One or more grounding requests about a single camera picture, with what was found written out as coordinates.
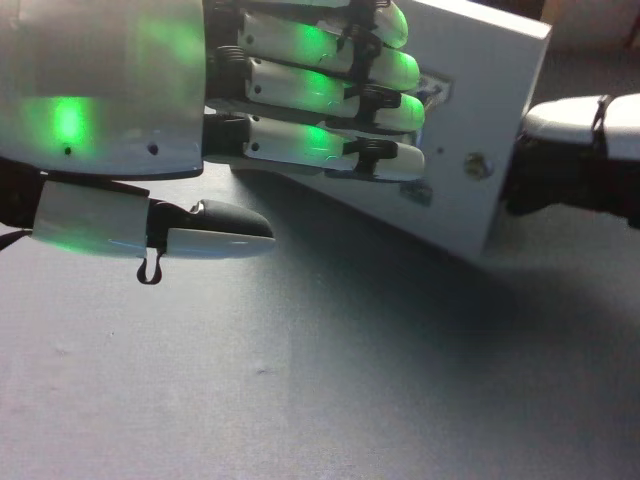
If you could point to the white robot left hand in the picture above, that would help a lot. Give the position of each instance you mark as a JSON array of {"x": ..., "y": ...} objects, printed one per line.
[{"x": 100, "y": 75}]

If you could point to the white cabinet door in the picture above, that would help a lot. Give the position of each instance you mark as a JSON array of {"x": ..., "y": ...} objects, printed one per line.
[{"x": 495, "y": 90}]

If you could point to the light wood cabinet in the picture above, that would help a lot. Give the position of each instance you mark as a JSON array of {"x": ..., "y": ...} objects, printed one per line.
[{"x": 490, "y": 6}]

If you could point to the grey table cloth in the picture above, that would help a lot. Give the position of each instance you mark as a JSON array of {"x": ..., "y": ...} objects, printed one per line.
[{"x": 300, "y": 375}]

